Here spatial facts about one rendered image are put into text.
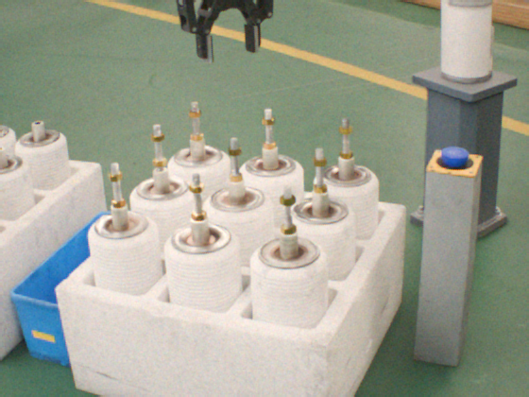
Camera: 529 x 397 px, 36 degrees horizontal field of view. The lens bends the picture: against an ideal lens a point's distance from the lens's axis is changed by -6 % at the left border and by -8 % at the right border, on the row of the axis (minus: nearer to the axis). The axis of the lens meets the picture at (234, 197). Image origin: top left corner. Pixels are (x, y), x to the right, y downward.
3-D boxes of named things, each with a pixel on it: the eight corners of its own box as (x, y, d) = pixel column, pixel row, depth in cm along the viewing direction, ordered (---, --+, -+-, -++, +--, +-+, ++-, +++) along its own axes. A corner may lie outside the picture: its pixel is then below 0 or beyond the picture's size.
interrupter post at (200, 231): (206, 247, 110) (204, 223, 109) (189, 245, 111) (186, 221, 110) (213, 238, 112) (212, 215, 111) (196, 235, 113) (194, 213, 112)
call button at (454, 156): (443, 158, 116) (443, 144, 115) (470, 162, 114) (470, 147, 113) (437, 169, 113) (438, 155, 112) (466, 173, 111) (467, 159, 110)
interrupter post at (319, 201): (331, 216, 116) (331, 194, 114) (314, 218, 115) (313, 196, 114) (327, 208, 118) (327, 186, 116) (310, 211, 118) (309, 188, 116)
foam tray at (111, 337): (188, 267, 155) (179, 174, 148) (401, 302, 140) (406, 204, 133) (75, 388, 124) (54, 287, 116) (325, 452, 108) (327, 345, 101)
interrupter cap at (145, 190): (126, 195, 125) (125, 190, 125) (161, 176, 131) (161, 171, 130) (163, 207, 121) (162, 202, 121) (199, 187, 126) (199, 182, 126)
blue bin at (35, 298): (110, 268, 156) (101, 209, 151) (162, 280, 152) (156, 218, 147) (20, 356, 131) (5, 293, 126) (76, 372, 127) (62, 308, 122)
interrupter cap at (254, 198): (274, 206, 119) (274, 201, 119) (222, 219, 117) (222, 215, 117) (250, 185, 126) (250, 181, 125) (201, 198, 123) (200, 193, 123)
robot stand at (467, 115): (453, 198, 174) (458, 60, 161) (507, 221, 163) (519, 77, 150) (408, 221, 166) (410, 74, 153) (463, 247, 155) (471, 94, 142)
